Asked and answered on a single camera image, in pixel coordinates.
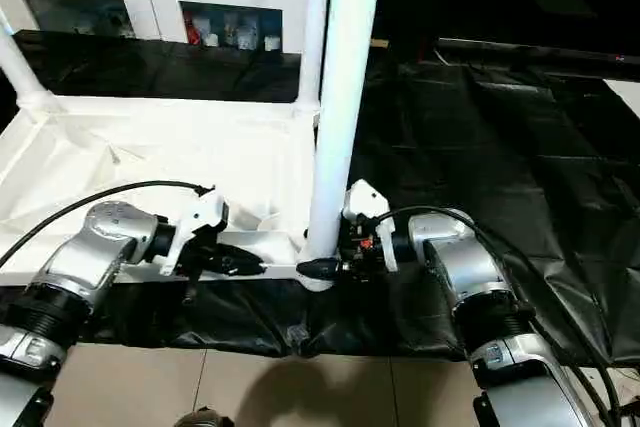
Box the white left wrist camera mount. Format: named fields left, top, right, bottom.
left=160, top=189, right=231, bottom=278

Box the black plastic mat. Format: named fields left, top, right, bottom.
left=0, top=29, right=640, bottom=366

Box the light blue translucent pole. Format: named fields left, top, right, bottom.
left=0, top=2, right=17, bottom=38

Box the white flat sheet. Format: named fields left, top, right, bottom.
left=606, top=79, right=640, bottom=120

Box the black robot left foot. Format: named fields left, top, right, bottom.
left=174, top=407, right=237, bottom=427

